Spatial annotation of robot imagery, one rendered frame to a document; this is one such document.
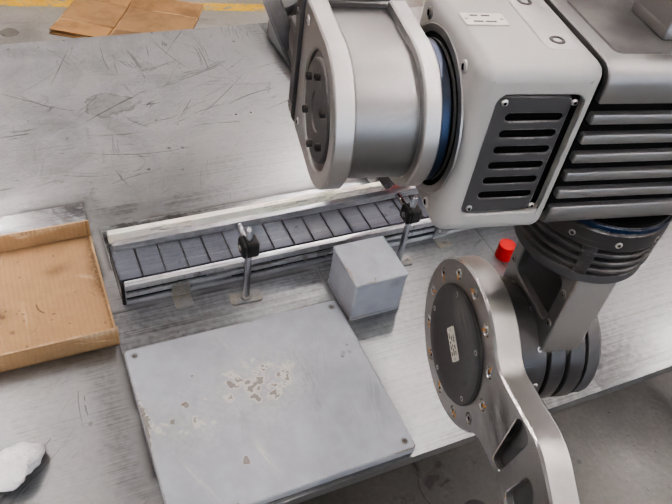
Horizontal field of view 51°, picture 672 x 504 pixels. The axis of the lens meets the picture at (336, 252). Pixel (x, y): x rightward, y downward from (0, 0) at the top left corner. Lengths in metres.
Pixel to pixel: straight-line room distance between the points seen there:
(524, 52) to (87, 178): 1.09
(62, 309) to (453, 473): 1.23
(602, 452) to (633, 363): 0.97
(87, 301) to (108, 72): 0.72
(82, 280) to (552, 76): 0.93
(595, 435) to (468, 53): 1.88
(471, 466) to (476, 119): 1.66
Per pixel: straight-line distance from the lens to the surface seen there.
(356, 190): 1.33
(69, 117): 1.65
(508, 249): 1.38
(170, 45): 1.91
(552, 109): 0.53
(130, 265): 1.21
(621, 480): 2.26
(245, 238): 1.13
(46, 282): 1.27
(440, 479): 2.05
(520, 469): 0.72
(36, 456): 1.05
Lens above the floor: 1.75
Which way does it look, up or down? 44 degrees down
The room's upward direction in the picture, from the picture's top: 10 degrees clockwise
